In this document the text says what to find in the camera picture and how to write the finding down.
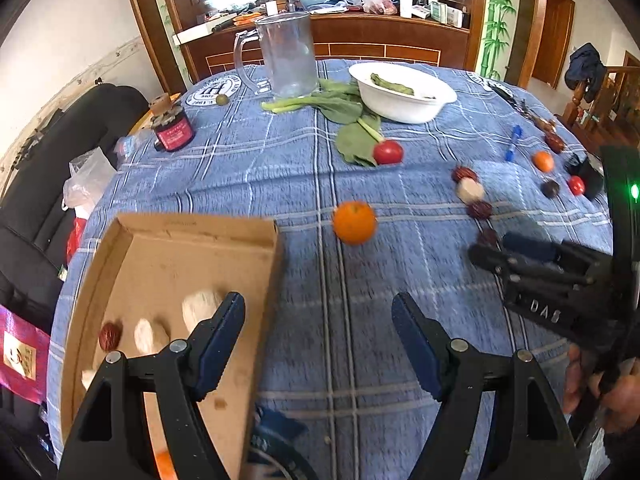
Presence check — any white bowl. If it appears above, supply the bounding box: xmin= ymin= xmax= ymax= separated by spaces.
xmin=348 ymin=62 xmax=458 ymax=125

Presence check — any medium beige yam chunk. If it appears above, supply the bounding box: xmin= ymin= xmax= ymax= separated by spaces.
xmin=134 ymin=318 xmax=170 ymax=356

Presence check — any clear plastic bag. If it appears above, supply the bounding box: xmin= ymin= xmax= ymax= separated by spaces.
xmin=62 ymin=148 xmax=116 ymax=220

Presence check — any dark jujube middle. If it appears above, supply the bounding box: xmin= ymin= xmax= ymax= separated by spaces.
xmin=466 ymin=200 xmax=492 ymax=220

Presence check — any black leather sofa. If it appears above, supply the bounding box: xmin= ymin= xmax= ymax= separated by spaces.
xmin=1 ymin=82 xmax=149 ymax=479

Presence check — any blue marker pen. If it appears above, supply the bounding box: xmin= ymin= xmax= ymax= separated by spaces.
xmin=504 ymin=125 xmax=523 ymax=162

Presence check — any brown cardboard tray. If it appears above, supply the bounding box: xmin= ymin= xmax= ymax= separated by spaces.
xmin=60 ymin=214 xmax=282 ymax=479

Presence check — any red plastic bag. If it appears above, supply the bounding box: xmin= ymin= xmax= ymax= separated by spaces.
xmin=65 ymin=217 xmax=87 ymax=263

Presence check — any dark red jujube date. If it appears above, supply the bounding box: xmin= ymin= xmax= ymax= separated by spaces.
xmin=98 ymin=322 xmax=122 ymax=353

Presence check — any large beige yam chunk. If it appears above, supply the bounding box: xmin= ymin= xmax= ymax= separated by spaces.
xmin=182 ymin=289 xmax=222 ymax=334

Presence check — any blue plaid tablecloth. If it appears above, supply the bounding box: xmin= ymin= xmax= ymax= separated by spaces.
xmin=47 ymin=67 xmax=612 ymax=479

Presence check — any orange tangerine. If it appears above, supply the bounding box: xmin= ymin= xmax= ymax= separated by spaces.
xmin=332 ymin=200 xmax=378 ymax=245
xmin=155 ymin=450 xmax=178 ymax=480

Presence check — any wooden stair railing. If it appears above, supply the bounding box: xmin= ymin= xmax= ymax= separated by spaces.
xmin=560 ymin=51 xmax=639 ymax=155

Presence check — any person's right hand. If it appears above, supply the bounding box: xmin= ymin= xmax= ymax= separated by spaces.
xmin=562 ymin=343 xmax=640 ymax=436

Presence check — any dark purple mangosteen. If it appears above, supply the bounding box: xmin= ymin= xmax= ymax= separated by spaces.
xmin=540 ymin=180 xmax=560 ymax=200

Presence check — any small green olive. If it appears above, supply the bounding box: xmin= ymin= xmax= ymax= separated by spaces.
xmin=216 ymin=94 xmax=229 ymax=106

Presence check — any black cylindrical device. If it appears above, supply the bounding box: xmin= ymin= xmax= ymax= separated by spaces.
xmin=564 ymin=154 xmax=604 ymax=202

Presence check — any wooden sideboard cabinet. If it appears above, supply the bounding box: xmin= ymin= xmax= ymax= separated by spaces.
xmin=129 ymin=0 xmax=486 ymax=93

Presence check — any small far tangerine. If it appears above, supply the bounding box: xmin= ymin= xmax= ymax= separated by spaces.
xmin=532 ymin=151 xmax=554 ymax=174

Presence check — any red label ink jar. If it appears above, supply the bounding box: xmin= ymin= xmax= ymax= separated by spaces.
xmin=150 ymin=93 xmax=195 ymax=152

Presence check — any green leafy vegetable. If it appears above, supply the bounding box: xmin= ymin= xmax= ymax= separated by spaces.
xmin=262 ymin=79 xmax=385 ymax=167

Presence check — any dark jacket on railing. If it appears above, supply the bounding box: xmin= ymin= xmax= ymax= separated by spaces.
xmin=564 ymin=42 xmax=606 ymax=103

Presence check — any dark jujube upper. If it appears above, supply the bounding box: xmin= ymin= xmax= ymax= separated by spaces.
xmin=451 ymin=166 xmax=478 ymax=183

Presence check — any magenta gift bag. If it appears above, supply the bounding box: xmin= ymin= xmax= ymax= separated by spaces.
xmin=0 ymin=307 xmax=50 ymax=404

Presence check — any dark jujube near yam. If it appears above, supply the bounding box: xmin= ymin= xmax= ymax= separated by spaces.
xmin=476 ymin=228 xmax=500 ymax=249

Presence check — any small red cherry tomato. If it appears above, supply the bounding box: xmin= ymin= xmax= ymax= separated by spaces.
xmin=373 ymin=140 xmax=404 ymax=165

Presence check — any brown wooden door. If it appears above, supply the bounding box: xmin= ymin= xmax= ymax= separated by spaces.
xmin=533 ymin=0 xmax=575 ymax=89

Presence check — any clear plastic pitcher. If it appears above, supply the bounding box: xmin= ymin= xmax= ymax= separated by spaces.
xmin=233 ymin=12 xmax=319 ymax=99

